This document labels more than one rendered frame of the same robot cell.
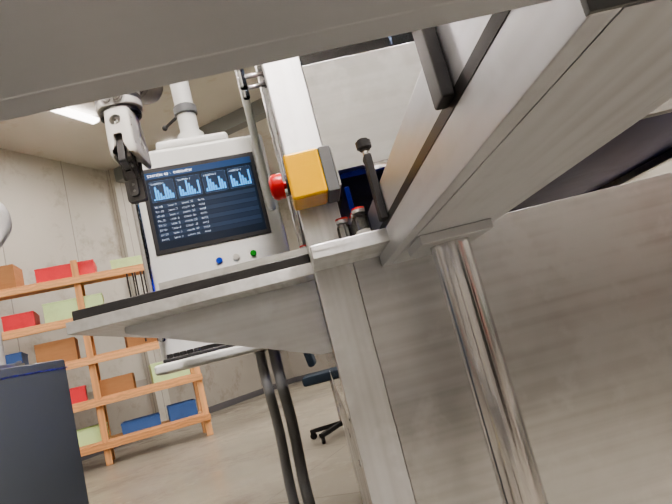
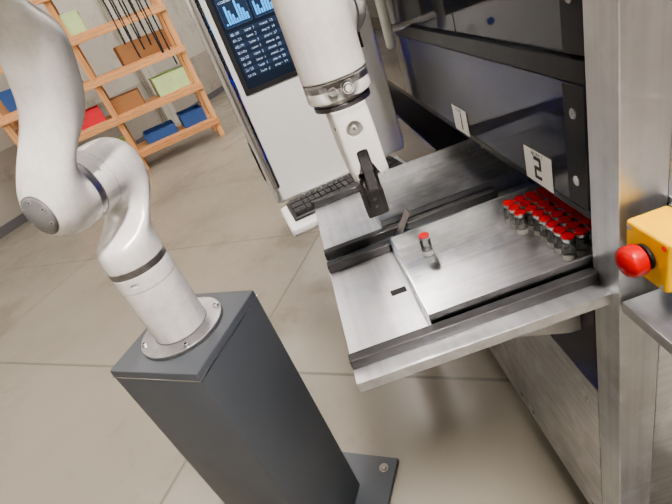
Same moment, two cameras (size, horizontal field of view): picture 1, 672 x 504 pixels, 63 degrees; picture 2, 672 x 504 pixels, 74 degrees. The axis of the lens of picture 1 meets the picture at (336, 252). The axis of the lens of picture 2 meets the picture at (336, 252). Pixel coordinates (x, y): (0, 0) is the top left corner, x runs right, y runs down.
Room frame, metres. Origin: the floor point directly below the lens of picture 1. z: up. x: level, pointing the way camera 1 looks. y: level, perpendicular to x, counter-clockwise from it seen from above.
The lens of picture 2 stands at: (0.38, 0.34, 1.39)
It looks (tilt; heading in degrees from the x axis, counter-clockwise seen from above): 30 degrees down; 7
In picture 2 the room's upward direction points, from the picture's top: 22 degrees counter-clockwise
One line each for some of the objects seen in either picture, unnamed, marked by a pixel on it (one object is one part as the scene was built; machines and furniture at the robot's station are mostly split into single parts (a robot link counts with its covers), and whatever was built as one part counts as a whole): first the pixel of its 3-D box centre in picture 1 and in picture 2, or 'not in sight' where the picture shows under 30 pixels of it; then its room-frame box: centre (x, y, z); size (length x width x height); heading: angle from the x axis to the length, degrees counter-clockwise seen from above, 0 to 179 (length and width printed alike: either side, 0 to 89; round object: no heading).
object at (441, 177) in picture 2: not in sight; (435, 180); (1.39, 0.17, 0.90); 0.34 x 0.26 x 0.04; 94
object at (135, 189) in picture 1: (132, 182); (374, 197); (0.95, 0.33, 1.12); 0.03 x 0.03 x 0.07; 4
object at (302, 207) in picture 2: (230, 344); (345, 185); (1.74, 0.40, 0.82); 0.40 x 0.14 x 0.02; 103
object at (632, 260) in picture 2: (281, 186); (636, 259); (0.81, 0.06, 0.99); 0.04 x 0.04 x 0.04; 4
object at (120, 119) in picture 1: (125, 138); (352, 132); (0.97, 0.33, 1.21); 0.10 x 0.07 x 0.11; 4
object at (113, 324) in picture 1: (245, 306); (433, 230); (1.22, 0.23, 0.87); 0.70 x 0.48 x 0.02; 4
